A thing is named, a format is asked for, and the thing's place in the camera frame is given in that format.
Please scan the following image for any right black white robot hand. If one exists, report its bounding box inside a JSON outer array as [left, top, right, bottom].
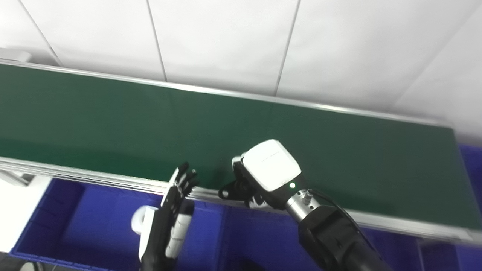
[[231, 139, 308, 210]]

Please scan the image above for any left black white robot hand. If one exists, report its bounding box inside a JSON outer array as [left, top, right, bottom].
[[138, 162, 200, 271]]

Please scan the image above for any black flange metal part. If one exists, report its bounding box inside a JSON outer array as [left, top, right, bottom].
[[218, 180, 250, 201]]

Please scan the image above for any white cylindrical part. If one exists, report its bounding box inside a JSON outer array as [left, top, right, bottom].
[[131, 205, 159, 236]]

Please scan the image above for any green conveyor belt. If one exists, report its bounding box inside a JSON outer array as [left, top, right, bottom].
[[0, 48, 482, 246], [0, 63, 482, 231]]

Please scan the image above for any large blue plastic bin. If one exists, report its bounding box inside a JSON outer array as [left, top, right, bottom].
[[416, 143, 482, 271]]

